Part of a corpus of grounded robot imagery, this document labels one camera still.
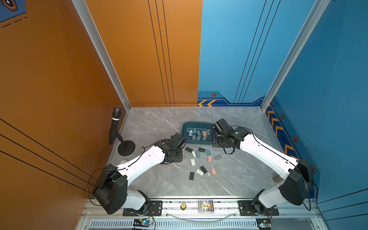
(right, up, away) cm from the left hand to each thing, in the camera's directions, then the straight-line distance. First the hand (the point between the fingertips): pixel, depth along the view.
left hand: (179, 155), depth 85 cm
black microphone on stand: (-36, +15, -7) cm, 39 cm away
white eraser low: (+12, -10, 0) cm, 16 cm away
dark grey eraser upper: (+6, +1, +10) cm, 11 cm away
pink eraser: (+19, -4, +7) cm, 21 cm away
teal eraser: (+10, +13, +18) cm, 24 cm away
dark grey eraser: (+14, +1, +10) cm, 17 cm away
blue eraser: (+12, +9, +15) cm, 21 cm away
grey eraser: (+17, +9, +14) cm, 24 cm away
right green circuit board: (+43, -30, -14) cm, 55 cm away
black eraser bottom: (+7, -12, 0) cm, 14 cm away
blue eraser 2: (+12, -1, +9) cm, 15 cm away
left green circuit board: (-15, -29, -15) cm, 36 cm away
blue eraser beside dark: (+18, 0, +9) cm, 21 cm away
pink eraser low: (+21, -9, +2) cm, 23 cm away
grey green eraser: (+9, +9, +16) cm, 20 cm away
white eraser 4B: (+8, -5, +4) cm, 11 cm away
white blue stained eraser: (+7, +11, +17) cm, 22 cm away
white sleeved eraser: (+9, -1, +8) cm, 12 cm away
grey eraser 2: (+24, -3, +7) cm, 25 cm away
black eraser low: (+15, -9, +2) cm, 17 cm away
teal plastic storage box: (+12, +12, +17) cm, 24 cm away
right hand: (+21, +9, -2) cm, 23 cm away
